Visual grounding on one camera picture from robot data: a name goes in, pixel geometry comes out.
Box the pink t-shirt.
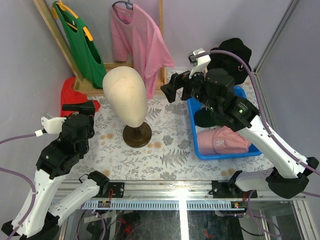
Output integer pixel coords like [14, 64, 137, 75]
[110, 4, 174, 100]

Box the green tank top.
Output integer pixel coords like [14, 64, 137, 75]
[52, 1, 107, 89]

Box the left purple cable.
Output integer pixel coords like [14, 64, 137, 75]
[0, 132, 106, 240]

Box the red cloth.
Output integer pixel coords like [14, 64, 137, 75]
[60, 77, 101, 117]

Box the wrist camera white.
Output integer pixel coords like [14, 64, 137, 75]
[34, 116, 67, 137]
[188, 48, 211, 79]

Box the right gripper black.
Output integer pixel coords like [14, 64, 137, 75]
[160, 63, 220, 113]

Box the floral table mat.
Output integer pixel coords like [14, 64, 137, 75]
[68, 92, 272, 181]

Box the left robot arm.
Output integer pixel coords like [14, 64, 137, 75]
[1, 100, 110, 240]

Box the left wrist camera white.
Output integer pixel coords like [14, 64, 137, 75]
[34, 116, 67, 137]

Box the pink baseball cap in bin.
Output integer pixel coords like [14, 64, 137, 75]
[197, 126, 252, 156]

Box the purple cable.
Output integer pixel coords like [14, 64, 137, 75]
[0, 132, 106, 240]
[207, 49, 320, 237]

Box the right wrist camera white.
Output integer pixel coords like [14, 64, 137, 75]
[188, 48, 211, 79]

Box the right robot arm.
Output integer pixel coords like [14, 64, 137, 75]
[161, 68, 319, 199]

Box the dark mannequin base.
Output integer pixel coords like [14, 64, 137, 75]
[122, 122, 152, 148]

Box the dark green cap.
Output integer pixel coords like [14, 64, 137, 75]
[194, 108, 225, 128]

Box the wooden clothes rack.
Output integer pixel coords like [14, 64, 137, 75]
[33, 0, 168, 97]

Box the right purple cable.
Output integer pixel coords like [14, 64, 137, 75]
[207, 49, 320, 237]

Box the yellow hanger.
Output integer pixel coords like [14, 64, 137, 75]
[51, 0, 94, 42]

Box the blue plastic bin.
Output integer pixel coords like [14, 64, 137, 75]
[185, 86, 263, 161]

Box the black hat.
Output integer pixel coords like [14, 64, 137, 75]
[207, 37, 253, 86]

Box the cream foam mannequin head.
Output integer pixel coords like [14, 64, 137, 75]
[102, 66, 148, 128]

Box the aluminium rail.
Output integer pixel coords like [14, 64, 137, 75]
[37, 179, 307, 211]

